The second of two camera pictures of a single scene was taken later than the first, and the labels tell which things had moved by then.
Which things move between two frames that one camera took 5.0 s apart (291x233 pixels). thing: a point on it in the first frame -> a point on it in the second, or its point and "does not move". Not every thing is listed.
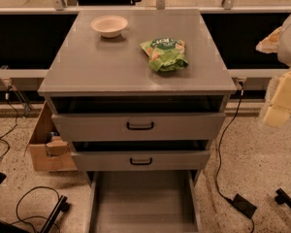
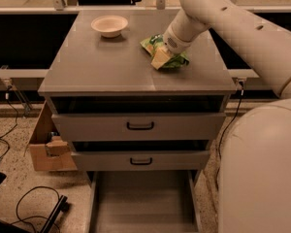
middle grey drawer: [142, 161] does not move
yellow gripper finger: [270, 45] -> [172, 44]
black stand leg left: [0, 226] does not move
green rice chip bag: [166, 53] does not move
